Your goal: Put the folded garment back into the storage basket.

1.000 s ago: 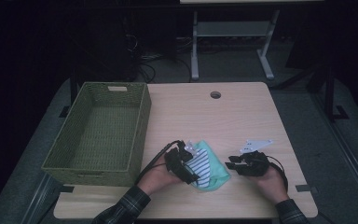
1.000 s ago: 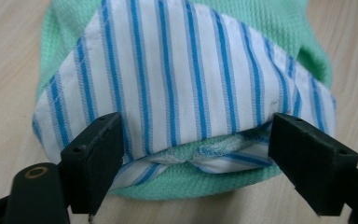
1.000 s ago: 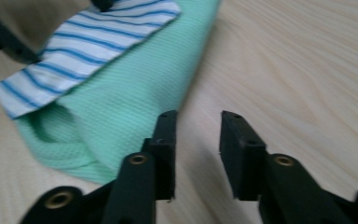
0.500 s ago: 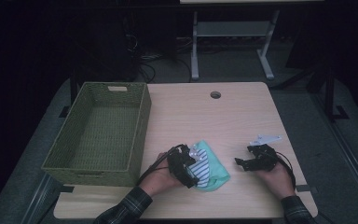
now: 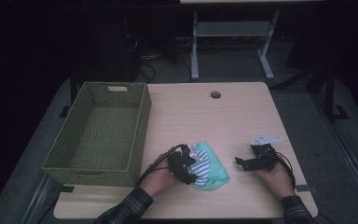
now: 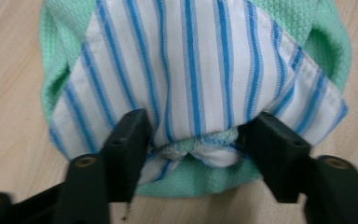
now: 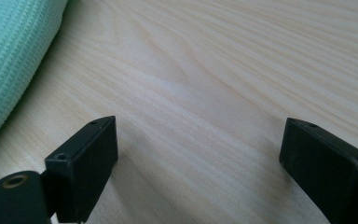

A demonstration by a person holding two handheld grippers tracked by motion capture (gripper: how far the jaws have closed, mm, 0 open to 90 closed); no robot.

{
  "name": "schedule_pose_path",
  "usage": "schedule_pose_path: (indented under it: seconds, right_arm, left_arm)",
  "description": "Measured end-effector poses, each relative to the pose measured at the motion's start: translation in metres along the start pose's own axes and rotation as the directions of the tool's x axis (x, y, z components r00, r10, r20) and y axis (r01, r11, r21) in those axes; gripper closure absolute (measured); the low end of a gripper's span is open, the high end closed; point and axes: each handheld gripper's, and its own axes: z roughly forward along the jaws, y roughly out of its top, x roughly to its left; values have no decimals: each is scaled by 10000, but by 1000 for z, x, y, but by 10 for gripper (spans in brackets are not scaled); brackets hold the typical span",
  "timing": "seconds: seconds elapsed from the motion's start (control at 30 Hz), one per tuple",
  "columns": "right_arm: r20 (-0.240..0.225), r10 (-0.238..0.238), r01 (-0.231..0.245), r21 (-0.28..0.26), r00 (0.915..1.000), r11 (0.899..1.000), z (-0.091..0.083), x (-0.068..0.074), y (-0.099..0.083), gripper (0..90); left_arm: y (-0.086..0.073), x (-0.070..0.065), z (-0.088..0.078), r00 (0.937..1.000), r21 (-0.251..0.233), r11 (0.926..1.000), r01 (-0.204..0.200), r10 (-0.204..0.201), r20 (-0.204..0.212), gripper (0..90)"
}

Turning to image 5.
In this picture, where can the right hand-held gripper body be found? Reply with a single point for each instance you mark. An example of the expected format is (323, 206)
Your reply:
(264, 155)

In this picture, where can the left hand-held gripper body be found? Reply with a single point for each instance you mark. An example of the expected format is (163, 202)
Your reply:
(180, 161)

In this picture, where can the mint green striped garment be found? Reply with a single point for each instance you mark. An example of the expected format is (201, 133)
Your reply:
(214, 171)

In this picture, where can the green woven basket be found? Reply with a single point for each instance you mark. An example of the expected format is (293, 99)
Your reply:
(105, 124)

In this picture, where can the person's left hand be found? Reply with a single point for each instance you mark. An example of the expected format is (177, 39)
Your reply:
(158, 179)

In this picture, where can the person's right hand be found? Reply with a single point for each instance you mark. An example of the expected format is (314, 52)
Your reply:
(276, 180)

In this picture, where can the grey tape piece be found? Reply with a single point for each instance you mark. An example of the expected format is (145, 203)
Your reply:
(304, 188)

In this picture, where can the black metal stand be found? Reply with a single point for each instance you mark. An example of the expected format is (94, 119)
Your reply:
(331, 93)

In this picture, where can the white metal stand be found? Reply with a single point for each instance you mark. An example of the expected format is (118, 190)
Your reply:
(233, 29)

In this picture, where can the grey metal floor rail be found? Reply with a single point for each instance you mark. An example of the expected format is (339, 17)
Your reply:
(345, 146)
(40, 199)

